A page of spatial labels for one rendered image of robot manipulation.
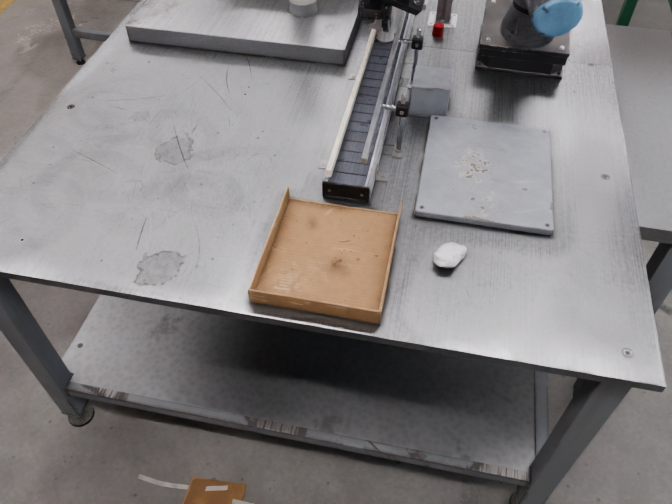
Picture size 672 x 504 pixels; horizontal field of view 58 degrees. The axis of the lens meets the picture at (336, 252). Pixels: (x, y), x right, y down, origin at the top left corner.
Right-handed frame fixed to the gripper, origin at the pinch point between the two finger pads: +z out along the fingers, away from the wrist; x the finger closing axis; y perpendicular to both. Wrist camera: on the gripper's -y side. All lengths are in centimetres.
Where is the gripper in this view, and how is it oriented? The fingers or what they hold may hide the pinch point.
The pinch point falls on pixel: (388, 28)
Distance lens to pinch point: 180.5
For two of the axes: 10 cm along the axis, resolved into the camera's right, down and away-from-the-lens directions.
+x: -1.8, 9.7, -1.8
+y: -9.8, -1.5, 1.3
